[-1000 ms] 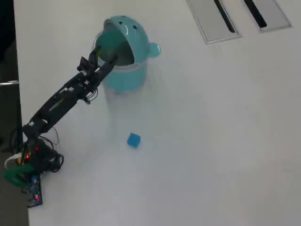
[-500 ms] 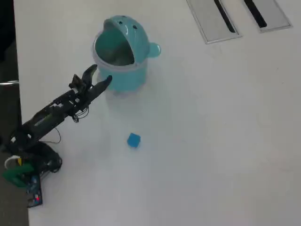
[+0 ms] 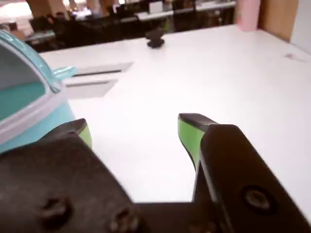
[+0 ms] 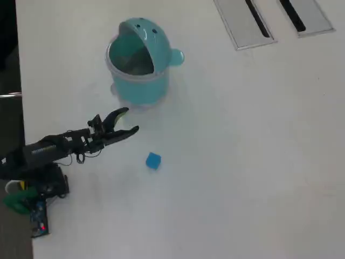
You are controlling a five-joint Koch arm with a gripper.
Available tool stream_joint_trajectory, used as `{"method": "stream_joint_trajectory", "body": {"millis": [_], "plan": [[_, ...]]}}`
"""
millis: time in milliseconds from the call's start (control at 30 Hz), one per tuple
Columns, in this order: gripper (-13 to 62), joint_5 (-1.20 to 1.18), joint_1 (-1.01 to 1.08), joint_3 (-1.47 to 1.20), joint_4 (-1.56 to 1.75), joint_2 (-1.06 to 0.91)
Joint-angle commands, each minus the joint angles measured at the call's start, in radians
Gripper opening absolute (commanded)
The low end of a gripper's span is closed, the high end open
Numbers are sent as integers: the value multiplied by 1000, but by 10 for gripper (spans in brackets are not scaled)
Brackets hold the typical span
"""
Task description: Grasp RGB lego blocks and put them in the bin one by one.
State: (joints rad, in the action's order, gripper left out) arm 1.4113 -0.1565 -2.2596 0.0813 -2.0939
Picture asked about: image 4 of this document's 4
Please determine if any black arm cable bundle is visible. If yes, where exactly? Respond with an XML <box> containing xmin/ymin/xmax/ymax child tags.
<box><xmin>56</xmin><ymin>150</ymin><xmax>104</xmax><ymax>167</ymax></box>

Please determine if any wide silver cable grommet plate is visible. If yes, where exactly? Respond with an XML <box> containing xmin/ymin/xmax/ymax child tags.
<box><xmin>214</xmin><ymin>0</ymin><xmax>278</xmax><ymax>51</ymax></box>

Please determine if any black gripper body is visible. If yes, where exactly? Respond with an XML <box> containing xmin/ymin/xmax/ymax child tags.
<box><xmin>86</xmin><ymin>125</ymin><xmax>114</xmax><ymax>152</ymax></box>

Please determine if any narrow silver cable grommet plate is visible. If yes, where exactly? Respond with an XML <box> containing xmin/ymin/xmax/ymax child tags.
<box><xmin>279</xmin><ymin>0</ymin><xmax>336</xmax><ymax>38</ymax></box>

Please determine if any green table clamp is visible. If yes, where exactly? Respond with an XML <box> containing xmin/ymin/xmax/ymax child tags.
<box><xmin>3</xmin><ymin>186</ymin><xmax>38</xmax><ymax>215</ymax></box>

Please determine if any blue circuit board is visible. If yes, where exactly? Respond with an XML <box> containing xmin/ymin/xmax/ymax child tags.
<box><xmin>30</xmin><ymin>201</ymin><xmax>51</xmax><ymax>238</ymax></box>

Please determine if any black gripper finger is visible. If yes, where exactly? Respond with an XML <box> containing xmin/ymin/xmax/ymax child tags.
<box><xmin>103</xmin><ymin>107</ymin><xmax>129</xmax><ymax>133</ymax></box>
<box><xmin>103</xmin><ymin>125</ymin><xmax>140</xmax><ymax>148</ymax></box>

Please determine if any white cable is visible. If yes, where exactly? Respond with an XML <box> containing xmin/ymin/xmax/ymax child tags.
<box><xmin>4</xmin><ymin>180</ymin><xmax>18</xmax><ymax>194</ymax></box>

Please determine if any blue lego block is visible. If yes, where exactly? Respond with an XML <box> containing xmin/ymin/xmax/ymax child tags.
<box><xmin>145</xmin><ymin>152</ymin><xmax>162</xmax><ymax>171</ymax></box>

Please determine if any teal whale-shaped bin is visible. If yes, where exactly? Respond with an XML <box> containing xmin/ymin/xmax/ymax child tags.
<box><xmin>103</xmin><ymin>17</ymin><xmax>186</xmax><ymax>108</ymax></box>

